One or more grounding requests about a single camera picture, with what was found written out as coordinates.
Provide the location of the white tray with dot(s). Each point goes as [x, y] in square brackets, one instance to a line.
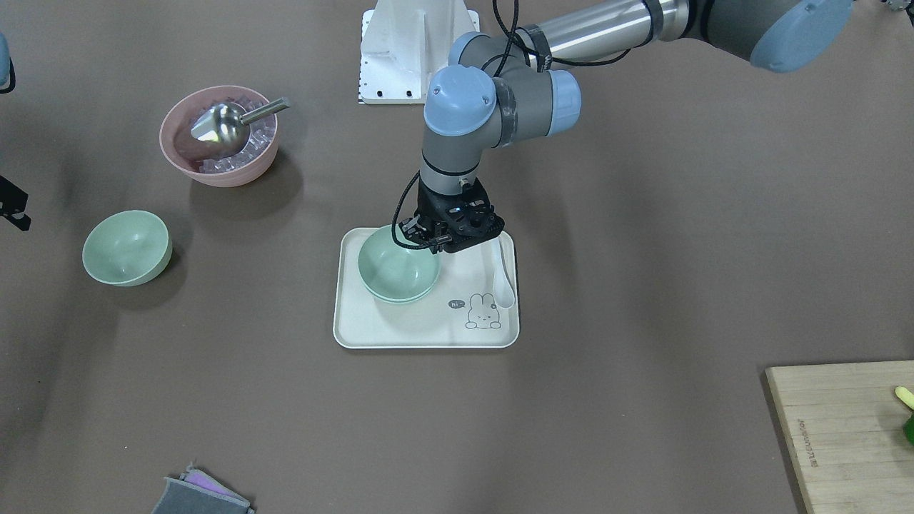
[459, 312]

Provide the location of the wooden cutting board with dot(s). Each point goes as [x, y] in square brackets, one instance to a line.
[843, 429]

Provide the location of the yellow plastic knife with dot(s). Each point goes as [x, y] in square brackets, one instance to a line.
[905, 396]

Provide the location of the metal scoop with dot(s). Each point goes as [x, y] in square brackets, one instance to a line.
[224, 128]

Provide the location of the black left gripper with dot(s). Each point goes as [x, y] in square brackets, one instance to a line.
[428, 208]

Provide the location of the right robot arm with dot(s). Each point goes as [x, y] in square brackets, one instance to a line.
[13, 197]

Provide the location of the white spoon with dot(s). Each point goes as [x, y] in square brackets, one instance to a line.
[503, 293]

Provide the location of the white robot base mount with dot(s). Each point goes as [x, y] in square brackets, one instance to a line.
[404, 43]

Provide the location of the green lime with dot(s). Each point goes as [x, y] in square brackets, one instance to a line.
[908, 429]

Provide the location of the green bowl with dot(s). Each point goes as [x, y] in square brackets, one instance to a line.
[127, 249]
[386, 266]
[392, 300]

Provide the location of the green bowl on tray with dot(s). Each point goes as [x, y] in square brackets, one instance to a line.
[392, 300]

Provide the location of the pink bowl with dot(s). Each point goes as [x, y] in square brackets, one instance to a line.
[191, 157]

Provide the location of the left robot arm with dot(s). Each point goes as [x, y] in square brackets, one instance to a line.
[498, 90]

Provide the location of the grey folded cloth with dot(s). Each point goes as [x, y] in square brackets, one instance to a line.
[195, 491]

